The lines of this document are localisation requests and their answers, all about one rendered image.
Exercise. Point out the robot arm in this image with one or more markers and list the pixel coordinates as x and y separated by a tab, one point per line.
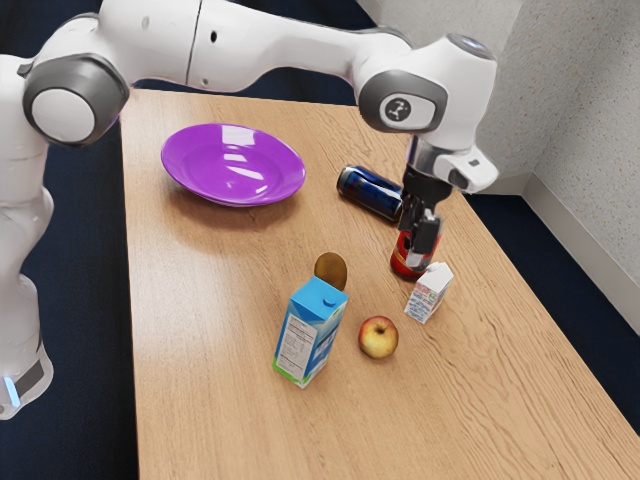
280	45

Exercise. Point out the red can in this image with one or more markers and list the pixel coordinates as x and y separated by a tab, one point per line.
400	260

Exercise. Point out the blue can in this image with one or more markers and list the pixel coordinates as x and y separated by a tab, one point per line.
369	188

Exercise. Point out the small white carton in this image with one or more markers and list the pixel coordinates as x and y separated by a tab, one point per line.
427	294

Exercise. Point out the brown kiwi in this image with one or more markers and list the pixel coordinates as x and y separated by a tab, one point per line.
331	269

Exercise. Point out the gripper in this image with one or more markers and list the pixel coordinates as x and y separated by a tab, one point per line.
425	187

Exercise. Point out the red yellow apple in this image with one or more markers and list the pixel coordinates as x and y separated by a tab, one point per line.
378	336

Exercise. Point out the blue milk carton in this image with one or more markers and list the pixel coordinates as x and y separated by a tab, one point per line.
307	336

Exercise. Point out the purple plate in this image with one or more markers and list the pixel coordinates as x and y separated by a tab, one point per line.
233	164

